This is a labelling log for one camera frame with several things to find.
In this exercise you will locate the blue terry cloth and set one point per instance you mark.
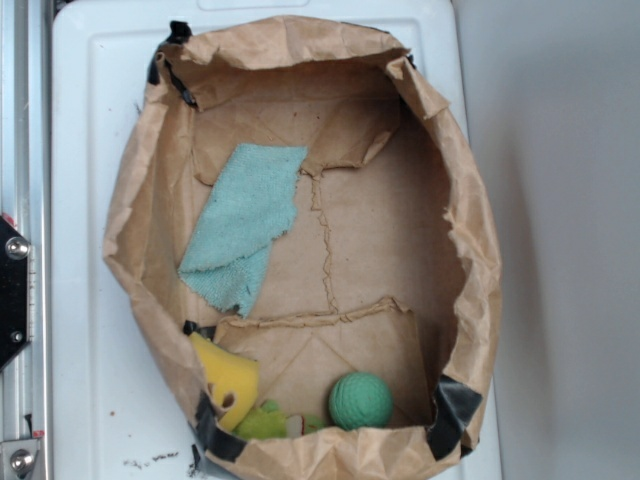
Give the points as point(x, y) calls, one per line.
point(250, 206)

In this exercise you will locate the brown paper bag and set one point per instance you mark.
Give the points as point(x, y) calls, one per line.
point(391, 267)

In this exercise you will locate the yellow sponge block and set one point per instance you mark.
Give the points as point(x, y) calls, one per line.
point(232, 381)

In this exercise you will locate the green dimpled ball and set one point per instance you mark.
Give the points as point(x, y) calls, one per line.
point(360, 399)

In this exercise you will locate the green plush toy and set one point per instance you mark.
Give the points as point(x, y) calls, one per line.
point(268, 421)

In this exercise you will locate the black corner bracket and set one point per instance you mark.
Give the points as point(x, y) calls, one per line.
point(15, 292)

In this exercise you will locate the aluminium frame rail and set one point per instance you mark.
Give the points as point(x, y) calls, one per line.
point(26, 384)

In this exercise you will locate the silver corner bracket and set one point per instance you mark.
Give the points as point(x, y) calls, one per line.
point(20, 459)

